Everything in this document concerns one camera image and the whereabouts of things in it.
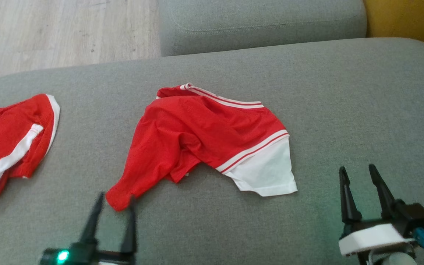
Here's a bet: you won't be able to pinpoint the large yellow sofa backrest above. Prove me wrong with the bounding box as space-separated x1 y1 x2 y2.
363 0 424 59

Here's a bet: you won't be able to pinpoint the large grey sofa ottoman cushion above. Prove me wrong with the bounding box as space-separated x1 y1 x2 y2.
0 38 424 265

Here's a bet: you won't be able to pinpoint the red shorts with white stripes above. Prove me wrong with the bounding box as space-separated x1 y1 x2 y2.
0 94 61 210

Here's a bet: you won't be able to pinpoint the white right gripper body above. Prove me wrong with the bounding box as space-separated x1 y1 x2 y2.
339 213 416 265

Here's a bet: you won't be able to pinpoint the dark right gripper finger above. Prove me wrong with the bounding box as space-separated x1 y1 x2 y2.
368 164 396 220
339 166 362 223

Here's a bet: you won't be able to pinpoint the red and white basketball jersey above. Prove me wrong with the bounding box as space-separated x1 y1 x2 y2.
105 83 298 212

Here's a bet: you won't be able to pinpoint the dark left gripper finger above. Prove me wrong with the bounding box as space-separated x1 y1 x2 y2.
79 191 105 245
120 197 138 254

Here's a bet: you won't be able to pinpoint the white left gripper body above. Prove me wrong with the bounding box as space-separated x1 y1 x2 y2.
40 241 137 265

